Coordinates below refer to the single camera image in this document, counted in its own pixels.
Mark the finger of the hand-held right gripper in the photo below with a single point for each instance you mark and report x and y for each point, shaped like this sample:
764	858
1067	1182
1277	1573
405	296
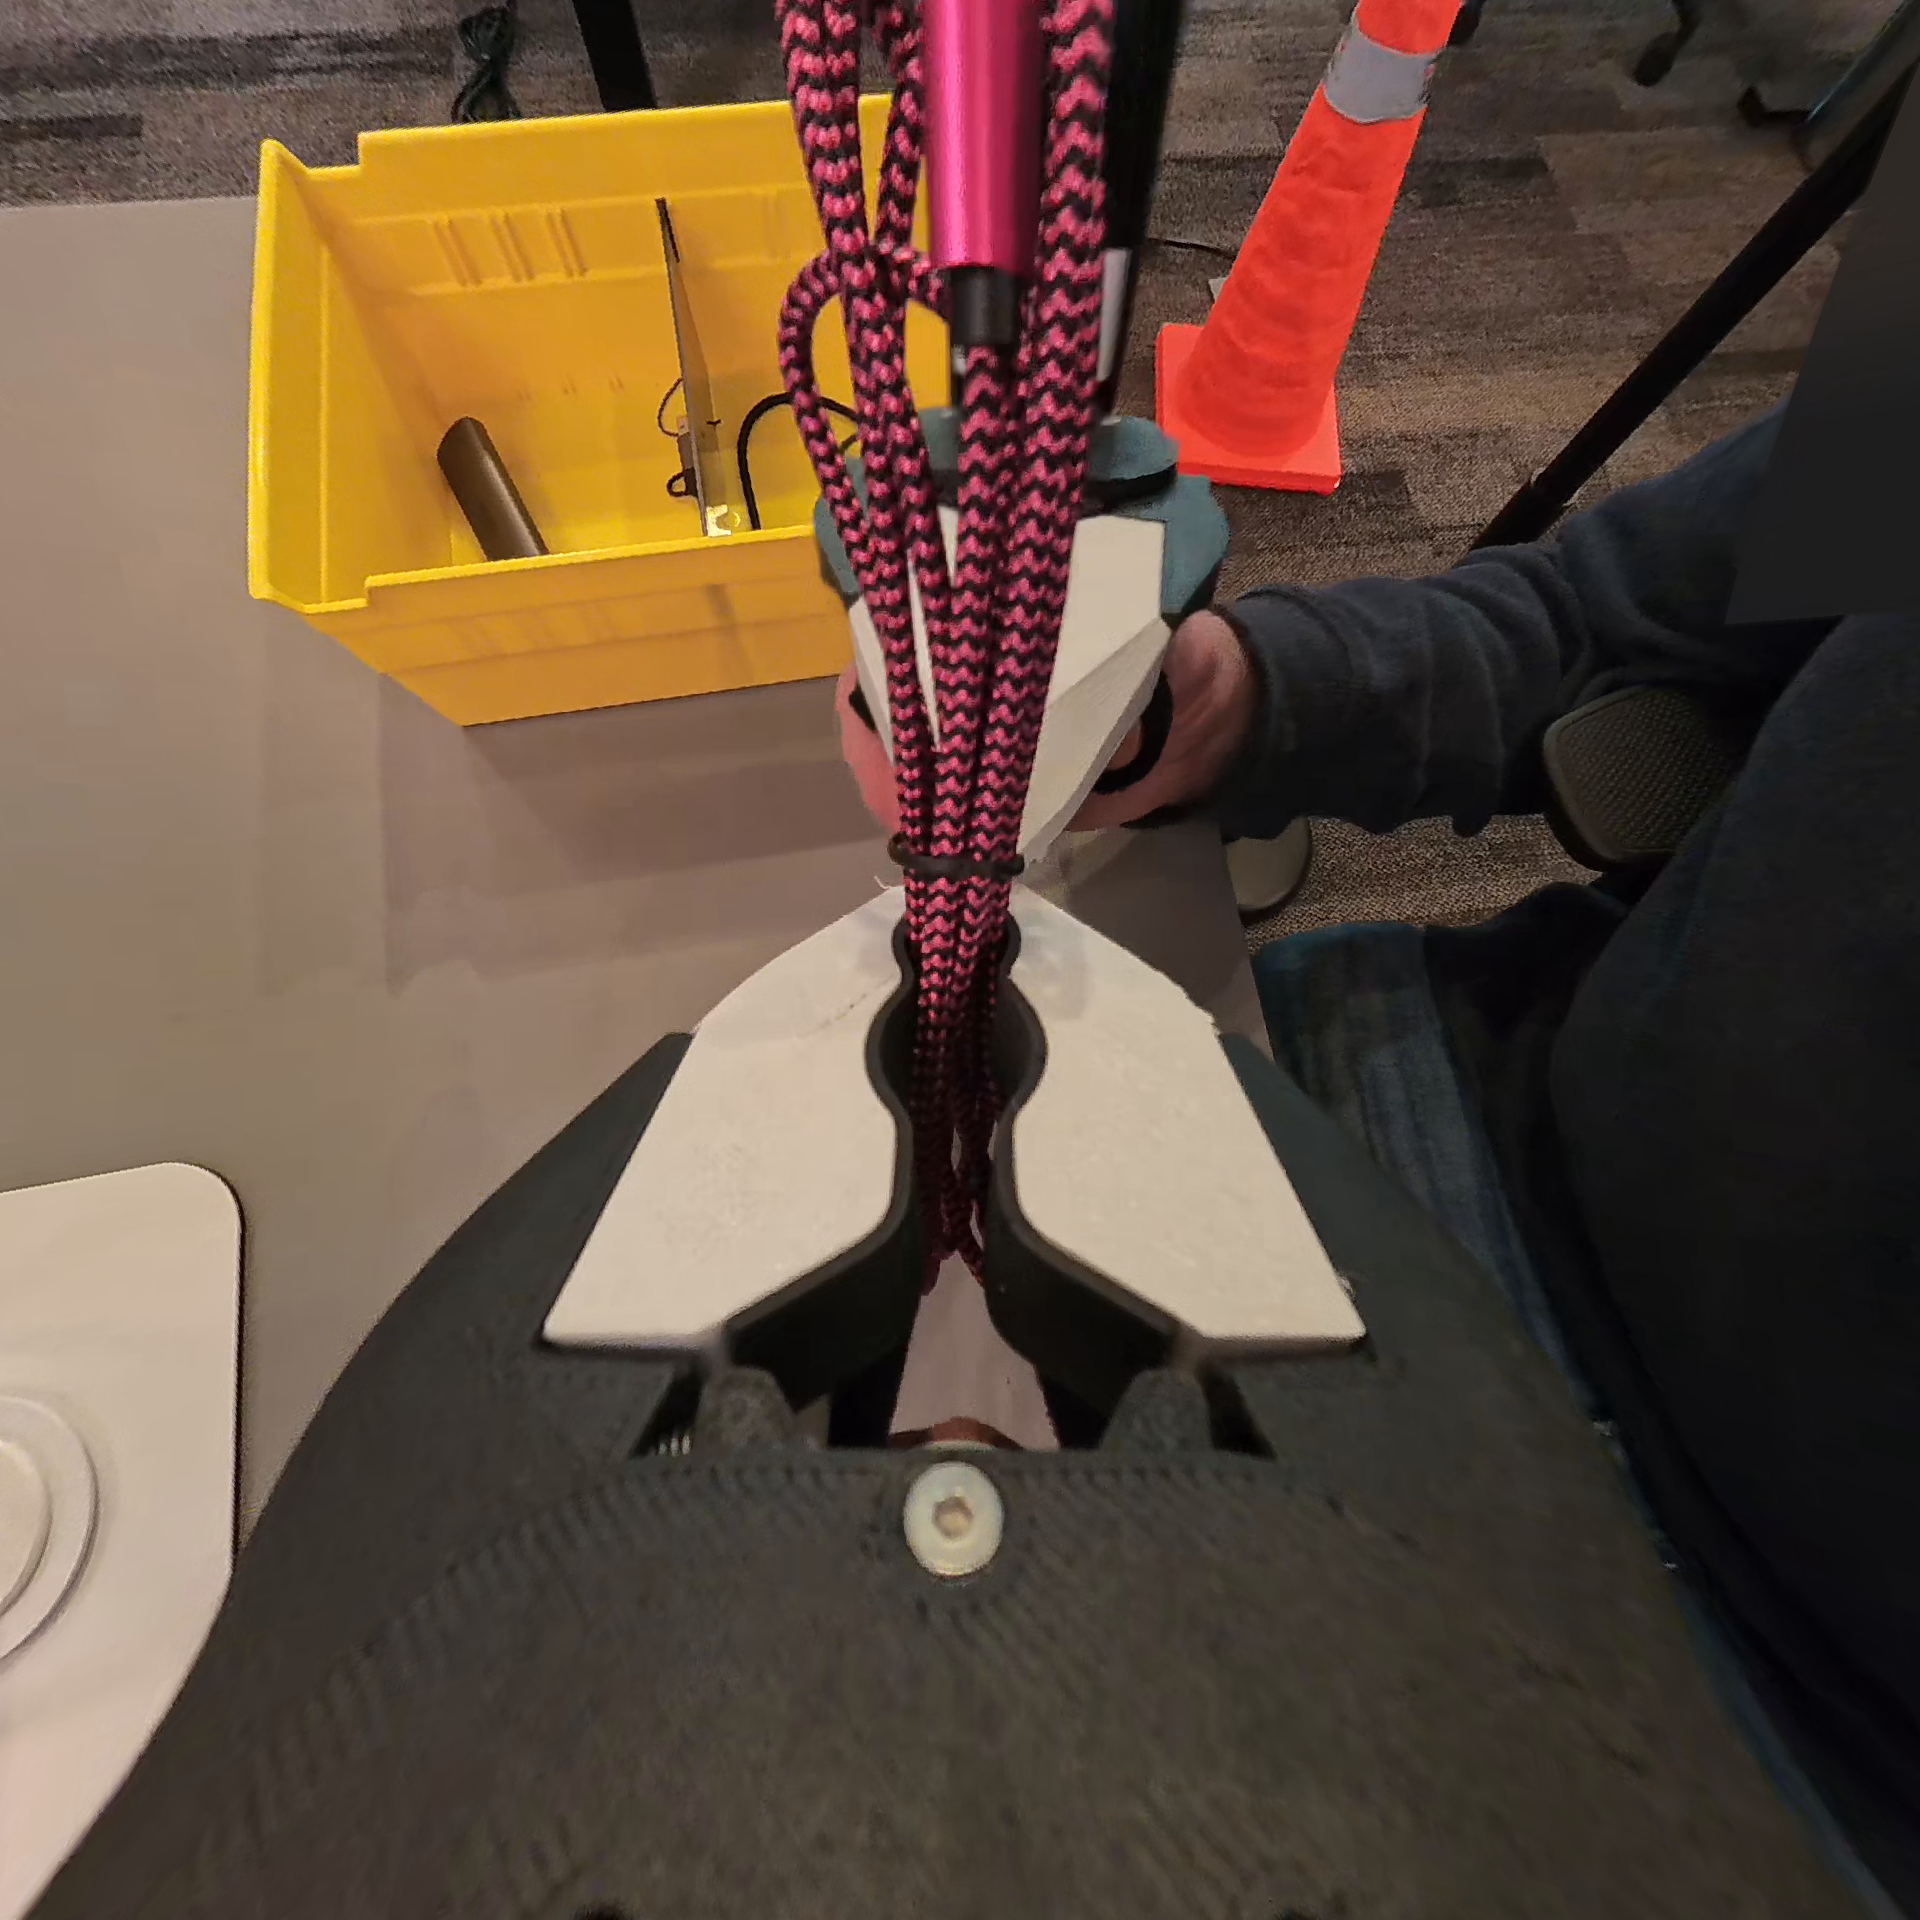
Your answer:
1096	662
881	674

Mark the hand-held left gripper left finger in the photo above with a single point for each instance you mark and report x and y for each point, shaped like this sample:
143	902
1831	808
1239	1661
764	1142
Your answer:
720	1200

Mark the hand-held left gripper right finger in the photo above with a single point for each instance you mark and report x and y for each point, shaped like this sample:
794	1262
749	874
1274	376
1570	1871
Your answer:
1187	1200

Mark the black twist tie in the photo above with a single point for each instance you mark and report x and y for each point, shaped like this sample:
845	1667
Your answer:
955	866

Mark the yellow plastic bin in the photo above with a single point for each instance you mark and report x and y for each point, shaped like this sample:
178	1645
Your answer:
450	632

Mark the person's right forearm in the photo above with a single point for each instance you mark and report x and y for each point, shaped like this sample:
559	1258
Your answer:
1440	674

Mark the person's right hand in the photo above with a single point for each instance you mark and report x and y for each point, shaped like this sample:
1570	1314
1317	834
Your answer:
1201	721

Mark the orange cone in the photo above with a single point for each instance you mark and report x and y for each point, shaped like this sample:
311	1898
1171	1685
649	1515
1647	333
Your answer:
1291	299

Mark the person's legs in jeans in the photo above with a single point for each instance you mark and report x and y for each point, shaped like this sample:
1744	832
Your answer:
1411	1053

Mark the black chair armrest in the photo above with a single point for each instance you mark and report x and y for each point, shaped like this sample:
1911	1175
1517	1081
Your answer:
1634	779

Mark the black floor stand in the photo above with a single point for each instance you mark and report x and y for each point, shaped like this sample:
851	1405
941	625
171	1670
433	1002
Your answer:
1681	333

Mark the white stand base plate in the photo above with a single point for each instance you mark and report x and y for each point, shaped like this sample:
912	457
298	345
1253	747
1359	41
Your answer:
136	1441

